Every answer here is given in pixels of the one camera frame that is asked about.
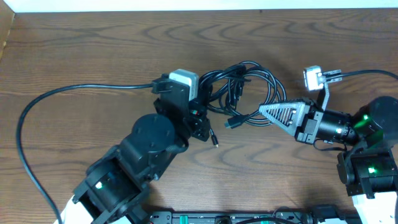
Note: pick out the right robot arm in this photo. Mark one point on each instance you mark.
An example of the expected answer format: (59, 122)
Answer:
(366, 165)

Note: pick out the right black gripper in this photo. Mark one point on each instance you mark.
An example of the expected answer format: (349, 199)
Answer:
(306, 121)

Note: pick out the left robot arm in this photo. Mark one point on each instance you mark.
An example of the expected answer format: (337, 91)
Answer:
(116, 185)

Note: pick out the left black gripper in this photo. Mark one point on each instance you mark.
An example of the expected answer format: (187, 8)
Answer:
(197, 121)

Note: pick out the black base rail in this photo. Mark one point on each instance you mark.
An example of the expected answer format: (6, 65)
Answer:
(168, 217)

